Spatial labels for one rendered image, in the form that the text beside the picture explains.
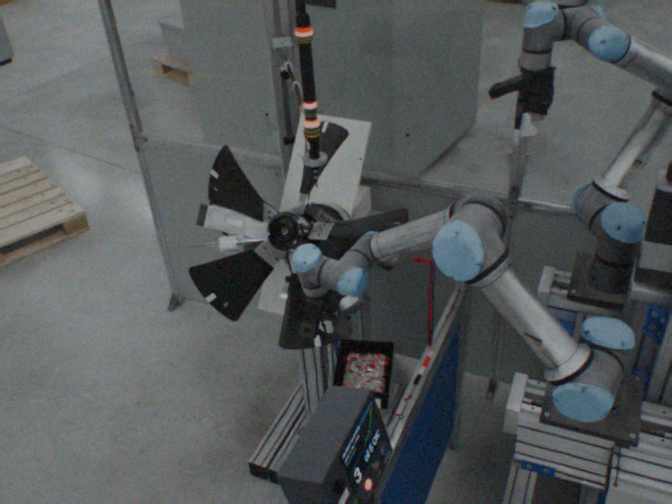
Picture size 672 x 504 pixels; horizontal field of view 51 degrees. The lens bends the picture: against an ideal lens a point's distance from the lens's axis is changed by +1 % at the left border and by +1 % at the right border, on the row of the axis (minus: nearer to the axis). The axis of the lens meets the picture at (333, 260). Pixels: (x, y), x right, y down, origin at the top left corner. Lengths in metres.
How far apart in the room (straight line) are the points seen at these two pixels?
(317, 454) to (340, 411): 0.12
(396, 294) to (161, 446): 1.20
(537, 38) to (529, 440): 1.01
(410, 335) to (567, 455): 1.42
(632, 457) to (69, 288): 3.15
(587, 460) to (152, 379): 2.15
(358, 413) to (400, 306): 1.67
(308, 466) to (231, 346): 2.15
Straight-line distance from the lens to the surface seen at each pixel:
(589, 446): 1.93
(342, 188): 2.36
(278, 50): 2.46
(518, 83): 1.94
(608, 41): 1.79
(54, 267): 4.43
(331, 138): 2.12
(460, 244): 1.48
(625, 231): 2.11
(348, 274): 1.76
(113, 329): 3.84
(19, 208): 4.82
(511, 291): 1.54
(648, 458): 1.91
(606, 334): 1.72
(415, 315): 3.15
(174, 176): 3.35
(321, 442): 1.48
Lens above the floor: 2.39
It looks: 37 degrees down
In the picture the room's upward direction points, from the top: 4 degrees counter-clockwise
